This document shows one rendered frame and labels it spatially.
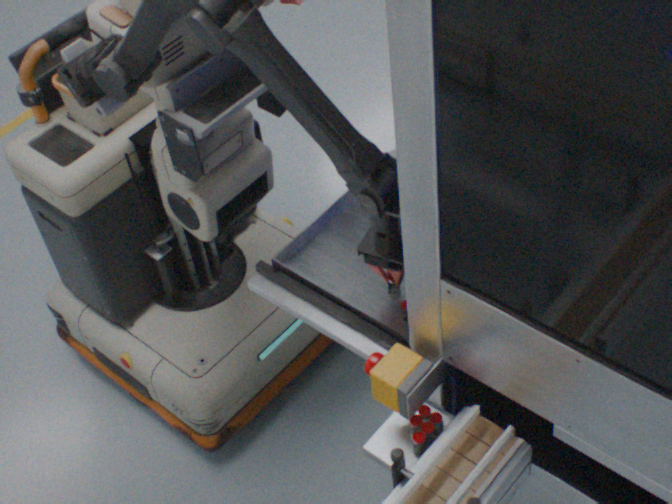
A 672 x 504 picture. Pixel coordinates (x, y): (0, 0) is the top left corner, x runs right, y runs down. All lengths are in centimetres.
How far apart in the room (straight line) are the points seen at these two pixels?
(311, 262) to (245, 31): 57
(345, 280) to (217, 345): 79
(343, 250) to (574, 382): 66
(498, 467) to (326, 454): 117
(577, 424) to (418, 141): 48
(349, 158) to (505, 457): 51
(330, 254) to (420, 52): 80
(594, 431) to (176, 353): 139
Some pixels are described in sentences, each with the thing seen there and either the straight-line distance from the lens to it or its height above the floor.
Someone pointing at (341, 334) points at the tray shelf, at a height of 88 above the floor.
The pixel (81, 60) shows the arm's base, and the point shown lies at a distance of 189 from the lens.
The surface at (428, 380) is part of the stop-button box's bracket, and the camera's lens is 153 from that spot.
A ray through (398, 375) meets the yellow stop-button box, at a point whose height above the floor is 103.
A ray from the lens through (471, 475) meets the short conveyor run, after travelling 149.
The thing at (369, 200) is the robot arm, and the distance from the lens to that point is 157.
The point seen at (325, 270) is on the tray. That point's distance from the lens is 186.
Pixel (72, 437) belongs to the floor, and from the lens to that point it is 287.
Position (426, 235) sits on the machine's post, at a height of 128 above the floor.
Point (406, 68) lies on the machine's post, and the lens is 118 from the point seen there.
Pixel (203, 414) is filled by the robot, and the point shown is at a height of 22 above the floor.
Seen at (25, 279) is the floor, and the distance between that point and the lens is 331.
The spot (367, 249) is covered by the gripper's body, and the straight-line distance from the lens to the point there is 171.
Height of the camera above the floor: 226
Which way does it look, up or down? 47 degrees down
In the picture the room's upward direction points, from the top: 8 degrees counter-clockwise
